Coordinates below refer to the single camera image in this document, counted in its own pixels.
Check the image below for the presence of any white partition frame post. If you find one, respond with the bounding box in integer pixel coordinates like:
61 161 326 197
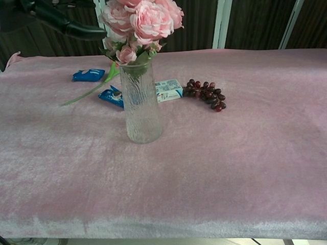
212 0 233 50
278 0 306 50
92 0 103 28

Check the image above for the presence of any blue cookie packet pink cookie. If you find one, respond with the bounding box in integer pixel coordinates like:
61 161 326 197
71 68 106 83

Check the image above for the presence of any white printed carton box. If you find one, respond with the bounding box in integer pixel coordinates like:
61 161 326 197
154 78 185 104

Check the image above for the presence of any clear glass cup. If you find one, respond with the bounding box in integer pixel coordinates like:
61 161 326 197
119 60 164 144

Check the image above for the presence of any blue cookie packet dark cookie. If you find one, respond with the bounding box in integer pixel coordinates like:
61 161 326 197
98 85 125 111

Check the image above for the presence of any bunch of dark red grapes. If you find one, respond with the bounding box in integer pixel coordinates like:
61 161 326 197
182 78 227 113

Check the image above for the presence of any pink velvet tablecloth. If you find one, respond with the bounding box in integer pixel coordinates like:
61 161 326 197
0 48 327 240

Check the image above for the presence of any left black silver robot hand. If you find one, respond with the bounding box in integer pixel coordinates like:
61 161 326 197
20 0 108 41

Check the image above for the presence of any pink rose flower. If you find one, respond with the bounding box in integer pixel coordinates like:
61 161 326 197
98 0 185 79

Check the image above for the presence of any single orange-red tulip flower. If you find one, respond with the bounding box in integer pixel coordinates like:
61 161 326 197
61 60 121 107

